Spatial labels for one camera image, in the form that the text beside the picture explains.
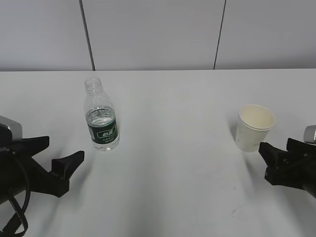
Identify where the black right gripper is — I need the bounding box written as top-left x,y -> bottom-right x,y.
258,138 -> 316,197

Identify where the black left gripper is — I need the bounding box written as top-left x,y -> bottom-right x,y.
0,136 -> 84,203

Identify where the white paper cup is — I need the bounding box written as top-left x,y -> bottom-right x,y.
235,105 -> 276,153

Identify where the clear water bottle green label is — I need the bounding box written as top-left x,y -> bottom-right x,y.
84,78 -> 119,151

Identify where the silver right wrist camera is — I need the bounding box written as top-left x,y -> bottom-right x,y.
303,125 -> 316,144

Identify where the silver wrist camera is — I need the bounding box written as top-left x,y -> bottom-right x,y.
0,116 -> 23,143
303,125 -> 316,144

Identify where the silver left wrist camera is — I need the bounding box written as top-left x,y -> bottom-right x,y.
0,116 -> 23,143

